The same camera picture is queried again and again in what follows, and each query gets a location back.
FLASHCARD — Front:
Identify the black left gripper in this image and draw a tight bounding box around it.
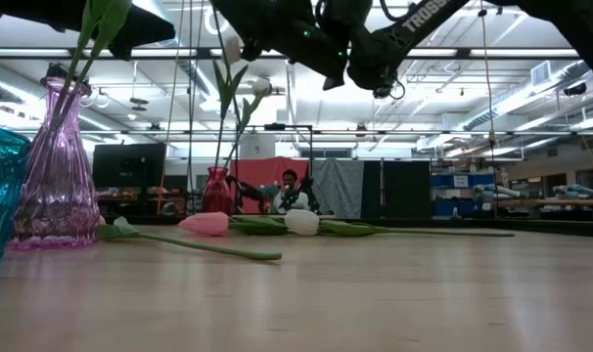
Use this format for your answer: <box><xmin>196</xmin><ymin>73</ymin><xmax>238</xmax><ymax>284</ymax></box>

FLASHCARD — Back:
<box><xmin>0</xmin><ymin>0</ymin><xmax>176</xmax><ymax>61</ymax></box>

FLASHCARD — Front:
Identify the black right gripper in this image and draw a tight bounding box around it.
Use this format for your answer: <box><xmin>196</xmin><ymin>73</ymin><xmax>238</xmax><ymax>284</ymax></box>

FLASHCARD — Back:
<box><xmin>210</xmin><ymin>0</ymin><xmax>349</xmax><ymax>92</ymax></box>

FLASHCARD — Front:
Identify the purple ribbed glass vase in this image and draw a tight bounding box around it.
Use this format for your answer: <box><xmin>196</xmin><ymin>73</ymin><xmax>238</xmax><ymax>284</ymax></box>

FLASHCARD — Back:
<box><xmin>6</xmin><ymin>75</ymin><xmax>102</xmax><ymax>251</ymax></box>

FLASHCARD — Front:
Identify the pink artificial tulip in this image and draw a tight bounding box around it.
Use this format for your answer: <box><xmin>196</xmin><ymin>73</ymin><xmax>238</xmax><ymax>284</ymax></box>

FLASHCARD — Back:
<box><xmin>178</xmin><ymin>210</ymin><xmax>297</xmax><ymax>238</ymax></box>
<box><xmin>95</xmin><ymin>214</ymin><xmax>284</xmax><ymax>262</ymax></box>

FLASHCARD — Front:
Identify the red glass vase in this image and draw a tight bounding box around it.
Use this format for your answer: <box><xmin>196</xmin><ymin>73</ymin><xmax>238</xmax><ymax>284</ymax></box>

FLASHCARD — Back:
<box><xmin>201</xmin><ymin>166</ymin><xmax>234</xmax><ymax>216</ymax></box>

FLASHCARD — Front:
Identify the teal glass vase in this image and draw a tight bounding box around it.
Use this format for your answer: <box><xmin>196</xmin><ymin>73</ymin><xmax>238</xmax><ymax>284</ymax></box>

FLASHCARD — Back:
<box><xmin>0</xmin><ymin>100</ymin><xmax>32</xmax><ymax>264</ymax></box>

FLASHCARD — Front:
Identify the black monitor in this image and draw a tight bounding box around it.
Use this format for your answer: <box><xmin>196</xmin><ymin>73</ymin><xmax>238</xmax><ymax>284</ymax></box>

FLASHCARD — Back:
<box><xmin>91</xmin><ymin>142</ymin><xmax>167</xmax><ymax>189</ymax></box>

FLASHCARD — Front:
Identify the red cloth backdrop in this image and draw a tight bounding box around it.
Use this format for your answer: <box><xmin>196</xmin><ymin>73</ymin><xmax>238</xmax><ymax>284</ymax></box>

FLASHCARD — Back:
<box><xmin>229</xmin><ymin>155</ymin><xmax>311</xmax><ymax>216</ymax></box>

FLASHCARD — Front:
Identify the person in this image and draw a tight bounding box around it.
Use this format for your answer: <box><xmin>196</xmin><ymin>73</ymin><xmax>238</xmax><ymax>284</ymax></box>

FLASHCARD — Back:
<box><xmin>271</xmin><ymin>168</ymin><xmax>311</xmax><ymax>215</ymax></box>

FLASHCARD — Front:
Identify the grey curtain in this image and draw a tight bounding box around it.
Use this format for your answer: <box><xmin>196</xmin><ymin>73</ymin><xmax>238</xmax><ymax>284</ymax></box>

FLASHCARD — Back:
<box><xmin>317</xmin><ymin>158</ymin><xmax>366</xmax><ymax>220</ymax></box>

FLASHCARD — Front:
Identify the black bar with light strips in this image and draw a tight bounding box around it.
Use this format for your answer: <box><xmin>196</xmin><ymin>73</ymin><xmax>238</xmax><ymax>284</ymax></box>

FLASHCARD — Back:
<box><xmin>0</xmin><ymin>46</ymin><xmax>581</xmax><ymax>62</ymax></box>

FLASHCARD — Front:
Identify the black partition panel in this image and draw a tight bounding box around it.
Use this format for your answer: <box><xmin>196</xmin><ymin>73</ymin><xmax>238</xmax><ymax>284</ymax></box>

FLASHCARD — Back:
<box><xmin>363</xmin><ymin>159</ymin><xmax>433</xmax><ymax>220</ymax></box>

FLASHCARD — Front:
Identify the blue storage shelf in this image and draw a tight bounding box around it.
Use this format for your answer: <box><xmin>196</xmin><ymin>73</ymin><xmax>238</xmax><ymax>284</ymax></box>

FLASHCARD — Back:
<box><xmin>430</xmin><ymin>171</ymin><xmax>497</xmax><ymax>219</ymax></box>

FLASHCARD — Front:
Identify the white and blue equipment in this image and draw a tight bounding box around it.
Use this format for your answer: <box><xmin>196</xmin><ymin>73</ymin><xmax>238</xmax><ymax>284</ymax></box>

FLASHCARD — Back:
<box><xmin>472</xmin><ymin>183</ymin><xmax>523</xmax><ymax>199</ymax></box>
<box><xmin>552</xmin><ymin>184</ymin><xmax>593</xmax><ymax>199</ymax></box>

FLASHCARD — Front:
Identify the long wooden workbench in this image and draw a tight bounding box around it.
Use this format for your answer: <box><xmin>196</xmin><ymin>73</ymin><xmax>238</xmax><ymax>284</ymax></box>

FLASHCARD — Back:
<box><xmin>494</xmin><ymin>198</ymin><xmax>593</xmax><ymax>221</ymax></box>

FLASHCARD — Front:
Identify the white hanging ring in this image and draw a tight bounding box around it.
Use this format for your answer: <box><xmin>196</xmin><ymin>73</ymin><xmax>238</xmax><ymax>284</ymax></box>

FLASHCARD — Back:
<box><xmin>203</xmin><ymin>7</ymin><xmax>219</xmax><ymax>36</ymax></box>

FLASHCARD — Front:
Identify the hanging black cable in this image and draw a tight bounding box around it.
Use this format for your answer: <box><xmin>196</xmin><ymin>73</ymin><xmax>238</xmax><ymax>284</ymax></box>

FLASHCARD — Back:
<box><xmin>186</xmin><ymin>0</ymin><xmax>196</xmax><ymax>195</ymax></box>

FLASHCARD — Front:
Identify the silver ceiling air duct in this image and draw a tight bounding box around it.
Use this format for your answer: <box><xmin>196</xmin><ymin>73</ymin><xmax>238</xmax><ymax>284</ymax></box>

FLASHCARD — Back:
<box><xmin>460</xmin><ymin>58</ymin><xmax>593</xmax><ymax>133</ymax></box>

